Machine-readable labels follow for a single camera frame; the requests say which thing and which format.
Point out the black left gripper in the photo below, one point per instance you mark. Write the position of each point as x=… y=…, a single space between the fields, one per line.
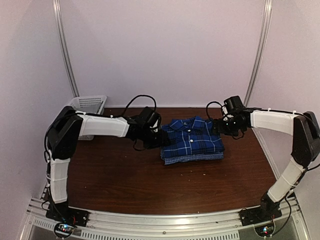
x=161 y=141

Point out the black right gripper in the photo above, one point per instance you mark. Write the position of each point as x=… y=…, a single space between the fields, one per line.
x=218 y=128

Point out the blue gingham shirt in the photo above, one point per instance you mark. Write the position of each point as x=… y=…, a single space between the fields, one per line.
x=191 y=158

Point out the dark blue plaid shirt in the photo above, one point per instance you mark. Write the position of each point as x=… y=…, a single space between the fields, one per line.
x=191 y=136

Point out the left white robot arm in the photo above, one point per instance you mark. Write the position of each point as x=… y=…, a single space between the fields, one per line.
x=61 y=139

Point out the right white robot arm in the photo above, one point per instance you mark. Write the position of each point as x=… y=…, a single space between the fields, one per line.
x=301 y=130

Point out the white plastic mesh basket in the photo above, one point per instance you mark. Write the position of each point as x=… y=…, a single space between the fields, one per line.
x=92 y=104

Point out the right circuit board with leds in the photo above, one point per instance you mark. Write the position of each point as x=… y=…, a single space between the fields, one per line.
x=265 y=230

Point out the circuit board with leds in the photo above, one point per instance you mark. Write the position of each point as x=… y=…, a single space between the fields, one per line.
x=265 y=230
x=63 y=230

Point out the left circuit board with leds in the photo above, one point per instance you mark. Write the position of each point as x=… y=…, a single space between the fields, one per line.
x=63 y=230

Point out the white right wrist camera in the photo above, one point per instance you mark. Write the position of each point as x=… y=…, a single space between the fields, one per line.
x=224 y=111

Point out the aluminium front rail frame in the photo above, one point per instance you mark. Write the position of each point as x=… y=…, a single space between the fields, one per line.
x=221 y=225

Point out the aluminium corner post right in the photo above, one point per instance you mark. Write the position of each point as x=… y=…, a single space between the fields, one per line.
x=261 y=44

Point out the aluminium corner post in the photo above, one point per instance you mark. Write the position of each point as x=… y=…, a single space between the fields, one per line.
x=261 y=44
x=64 y=47

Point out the aluminium corner post left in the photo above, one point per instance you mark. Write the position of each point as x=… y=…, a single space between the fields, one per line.
x=64 y=47

